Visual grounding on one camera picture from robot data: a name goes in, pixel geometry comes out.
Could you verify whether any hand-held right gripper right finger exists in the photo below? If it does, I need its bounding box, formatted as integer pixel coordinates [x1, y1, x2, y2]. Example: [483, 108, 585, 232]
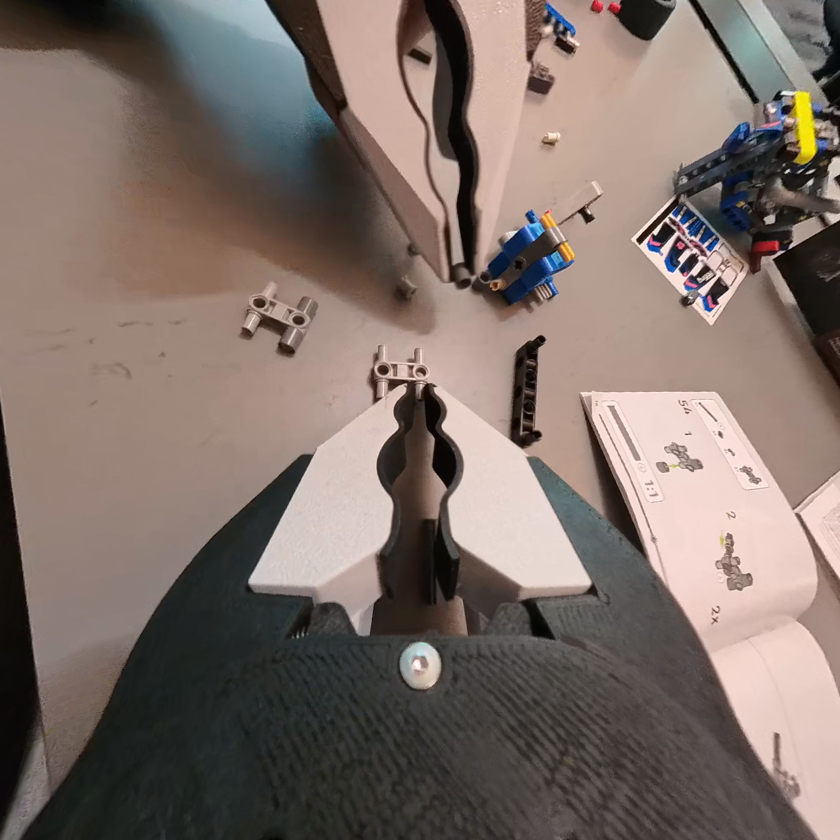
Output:
[420, 382, 593, 614]

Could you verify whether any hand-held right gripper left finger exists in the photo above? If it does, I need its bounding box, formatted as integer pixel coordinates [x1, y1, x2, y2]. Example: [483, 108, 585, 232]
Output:
[248, 384, 416, 634]

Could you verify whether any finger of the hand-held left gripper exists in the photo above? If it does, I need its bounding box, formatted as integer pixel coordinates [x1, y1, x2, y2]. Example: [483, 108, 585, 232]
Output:
[427, 0, 530, 266]
[266, 0, 457, 283]

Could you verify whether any grey lego pin connector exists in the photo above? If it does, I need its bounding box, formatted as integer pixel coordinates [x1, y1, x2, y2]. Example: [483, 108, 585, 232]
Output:
[373, 345, 432, 400]
[239, 282, 320, 355]

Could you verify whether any pile of loose lego pieces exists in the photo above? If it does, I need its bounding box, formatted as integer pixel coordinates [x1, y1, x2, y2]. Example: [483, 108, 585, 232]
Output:
[527, 0, 581, 94]

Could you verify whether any black lego beam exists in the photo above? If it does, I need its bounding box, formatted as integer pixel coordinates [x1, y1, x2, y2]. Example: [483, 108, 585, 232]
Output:
[509, 335, 547, 448]

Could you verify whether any small blue lego assembly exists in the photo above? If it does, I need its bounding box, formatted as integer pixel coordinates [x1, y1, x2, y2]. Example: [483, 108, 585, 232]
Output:
[474, 209, 577, 305]

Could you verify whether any black lego tyre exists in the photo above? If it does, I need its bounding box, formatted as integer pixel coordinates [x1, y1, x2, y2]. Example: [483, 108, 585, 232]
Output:
[620, 0, 678, 42]

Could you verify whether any lego instruction booklet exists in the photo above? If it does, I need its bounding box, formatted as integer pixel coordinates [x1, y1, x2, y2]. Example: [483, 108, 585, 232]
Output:
[579, 390, 840, 840]

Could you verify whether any lego sticker sheet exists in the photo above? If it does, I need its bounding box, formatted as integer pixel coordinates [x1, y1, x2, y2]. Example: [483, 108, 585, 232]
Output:
[631, 197, 749, 326]

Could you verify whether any blue lego model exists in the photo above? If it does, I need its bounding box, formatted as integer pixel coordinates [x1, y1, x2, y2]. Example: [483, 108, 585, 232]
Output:
[672, 91, 840, 273]

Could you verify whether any dark lego box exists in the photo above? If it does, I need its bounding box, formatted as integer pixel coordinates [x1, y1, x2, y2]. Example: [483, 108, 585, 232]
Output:
[771, 220, 840, 382]

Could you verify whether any clear plastic bag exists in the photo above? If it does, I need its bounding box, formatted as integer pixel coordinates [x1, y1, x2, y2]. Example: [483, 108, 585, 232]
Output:
[794, 474, 840, 595]

